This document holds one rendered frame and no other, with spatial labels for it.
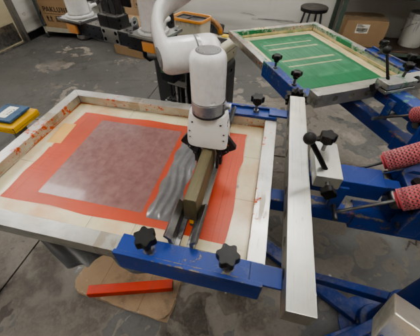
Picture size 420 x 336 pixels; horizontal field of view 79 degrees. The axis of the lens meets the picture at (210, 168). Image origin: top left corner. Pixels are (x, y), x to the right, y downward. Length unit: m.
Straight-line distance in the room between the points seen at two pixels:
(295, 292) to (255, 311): 1.07
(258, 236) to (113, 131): 0.61
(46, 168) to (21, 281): 1.13
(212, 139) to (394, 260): 1.58
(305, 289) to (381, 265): 1.44
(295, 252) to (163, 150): 0.50
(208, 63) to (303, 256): 0.40
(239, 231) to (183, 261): 0.16
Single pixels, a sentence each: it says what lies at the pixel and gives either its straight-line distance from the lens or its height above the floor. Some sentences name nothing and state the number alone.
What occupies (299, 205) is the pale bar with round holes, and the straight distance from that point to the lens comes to 0.59.
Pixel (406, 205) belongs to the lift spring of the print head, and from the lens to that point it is 0.68.
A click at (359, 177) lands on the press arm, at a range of 0.70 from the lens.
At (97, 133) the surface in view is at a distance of 0.95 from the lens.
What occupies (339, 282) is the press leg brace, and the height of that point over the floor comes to 0.20.
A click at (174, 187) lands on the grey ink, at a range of 0.69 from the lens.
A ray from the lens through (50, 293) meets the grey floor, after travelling 1.80.
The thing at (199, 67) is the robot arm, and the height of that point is 1.28.
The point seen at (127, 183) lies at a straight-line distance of 0.74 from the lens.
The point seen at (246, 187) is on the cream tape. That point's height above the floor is 0.96.
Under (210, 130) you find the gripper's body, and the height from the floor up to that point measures 1.13.
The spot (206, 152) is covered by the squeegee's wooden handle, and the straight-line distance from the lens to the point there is 0.64.
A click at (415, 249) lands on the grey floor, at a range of 2.10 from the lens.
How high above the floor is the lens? 1.49
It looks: 46 degrees down
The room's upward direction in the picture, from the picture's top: straight up
